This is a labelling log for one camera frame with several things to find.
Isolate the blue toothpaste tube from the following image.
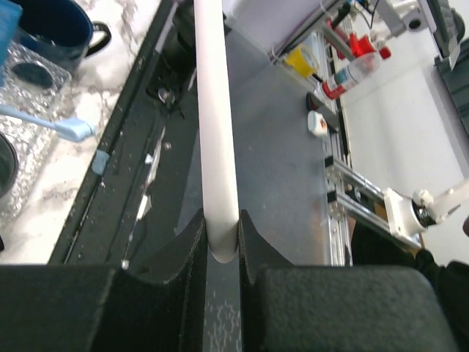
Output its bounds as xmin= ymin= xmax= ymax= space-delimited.
xmin=0 ymin=0 xmax=23 ymax=86

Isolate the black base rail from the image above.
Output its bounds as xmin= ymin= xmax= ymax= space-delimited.
xmin=49 ymin=1 xmax=198 ymax=266

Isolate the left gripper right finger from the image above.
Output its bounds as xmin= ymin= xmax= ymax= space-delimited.
xmin=238 ymin=211 xmax=458 ymax=351

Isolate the white toothbrush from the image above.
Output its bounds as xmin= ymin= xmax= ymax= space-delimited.
xmin=193 ymin=0 xmax=239 ymax=263

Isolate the dark green mug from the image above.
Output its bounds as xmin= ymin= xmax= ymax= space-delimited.
xmin=0 ymin=133 xmax=19 ymax=205

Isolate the aluminium frame rail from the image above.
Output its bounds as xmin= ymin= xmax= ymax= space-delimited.
xmin=324 ymin=155 xmax=422 ymax=267

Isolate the yellow tape roll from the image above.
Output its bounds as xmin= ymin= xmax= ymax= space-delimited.
xmin=284 ymin=44 xmax=319 ymax=78

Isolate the dark blue mug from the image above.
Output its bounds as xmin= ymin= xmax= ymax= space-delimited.
xmin=14 ymin=0 xmax=112 ymax=74

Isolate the blue tape piece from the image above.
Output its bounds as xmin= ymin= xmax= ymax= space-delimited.
xmin=92 ymin=150 xmax=110 ymax=176

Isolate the small white box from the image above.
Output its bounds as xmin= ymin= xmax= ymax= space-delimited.
xmin=307 ymin=111 xmax=328 ymax=138

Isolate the person in black shirt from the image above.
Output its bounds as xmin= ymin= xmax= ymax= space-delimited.
xmin=351 ymin=220 xmax=468 ymax=350

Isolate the light blue toothbrush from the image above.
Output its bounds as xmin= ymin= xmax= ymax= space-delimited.
xmin=1 ymin=105 xmax=95 ymax=143

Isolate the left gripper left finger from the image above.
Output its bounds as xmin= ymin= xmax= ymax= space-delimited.
xmin=1 ymin=212 xmax=207 ymax=351

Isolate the red white spray bottle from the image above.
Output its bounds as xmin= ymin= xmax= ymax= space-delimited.
xmin=321 ymin=52 xmax=382 ymax=100

